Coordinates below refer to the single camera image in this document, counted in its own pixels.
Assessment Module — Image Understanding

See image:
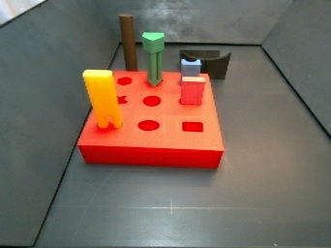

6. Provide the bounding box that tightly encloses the pink rectangular peg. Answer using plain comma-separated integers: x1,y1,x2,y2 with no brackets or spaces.
180,77,206,106

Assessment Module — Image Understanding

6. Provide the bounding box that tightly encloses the brown oval peg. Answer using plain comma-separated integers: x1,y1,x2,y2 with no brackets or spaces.
119,14,138,71

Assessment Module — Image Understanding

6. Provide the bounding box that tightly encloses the red peg board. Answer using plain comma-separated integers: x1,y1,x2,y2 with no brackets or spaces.
78,71,225,169

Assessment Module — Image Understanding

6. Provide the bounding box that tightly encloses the yellow arch peg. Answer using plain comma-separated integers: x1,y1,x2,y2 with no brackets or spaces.
83,70,123,128

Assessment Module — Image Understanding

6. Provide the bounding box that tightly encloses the black curved block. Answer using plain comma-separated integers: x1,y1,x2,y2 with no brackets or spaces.
180,49,231,79

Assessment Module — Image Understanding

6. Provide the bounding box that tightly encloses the blue notched peg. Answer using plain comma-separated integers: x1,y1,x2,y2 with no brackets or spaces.
180,59,202,78

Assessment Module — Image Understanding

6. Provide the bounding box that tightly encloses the green triangular peg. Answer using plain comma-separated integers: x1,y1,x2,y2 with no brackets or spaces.
143,32,164,86

